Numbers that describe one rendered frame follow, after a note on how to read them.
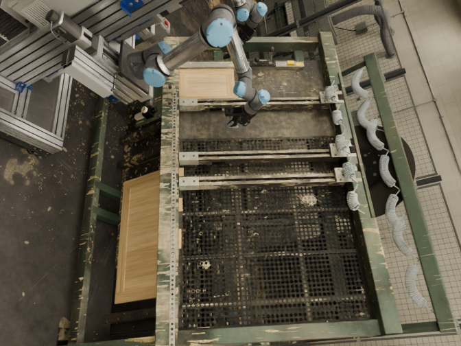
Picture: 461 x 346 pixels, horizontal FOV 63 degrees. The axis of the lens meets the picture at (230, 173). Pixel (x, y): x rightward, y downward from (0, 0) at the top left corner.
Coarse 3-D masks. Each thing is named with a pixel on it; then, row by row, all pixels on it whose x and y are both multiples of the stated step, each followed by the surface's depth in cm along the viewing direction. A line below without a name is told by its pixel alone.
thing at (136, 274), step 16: (144, 176) 283; (128, 192) 285; (144, 192) 277; (128, 208) 279; (144, 208) 271; (128, 224) 273; (144, 224) 265; (128, 240) 267; (144, 240) 260; (128, 256) 262; (144, 256) 255; (128, 272) 257; (144, 272) 250; (128, 288) 252; (144, 288) 245
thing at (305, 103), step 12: (324, 96) 268; (336, 96) 269; (180, 108) 266; (192, 108) 267; (204, 108) 268; (216, 108) 268; (264, 108) 272; (276, 108) 273; (288, 108) 273; (300, 108) 274; (312, 108) 275; (324, 108) 276
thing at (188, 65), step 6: (180, 66) 282; (186, 66) 283; (192, 66) 283; (198, 66) 283; (204, 66) 284; (210, 66) 284; (216, 66) 284; (222, 66) 285; (228, 66) 285; (276, 66) 288; (282, 66) 288; (288, 66) 288; (294, 66) 288; (300, 66) 289
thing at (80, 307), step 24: (96, 120) 302; (96, 144) 290; (120, 144) 307; (144, 144) 299; (192, 144) 431; (240, 144) 396; (96, 168) 280; (120, 168) 298; (144, 168) 289; (192, 168) 417; (96, 192) 274; (96, 216) 268; (120, 216) 283; (192, 264) 368; (72, 312) 239; (120, 312) 243; (144, 312) 233; (72, 336) 231
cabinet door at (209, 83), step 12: (180, 72) 282; (192, 72) 283; (204, 72) 284; (216, 72) 284; (228, 72) 285; (180, 84) 277; (192, 84) 278; (204, 84) 279; (216, 84) 279; (228, 84) 280; (180, 96) 273; (192, 96) 273; (204, 96) 274; (216, 96) 274; (228, 96) 275
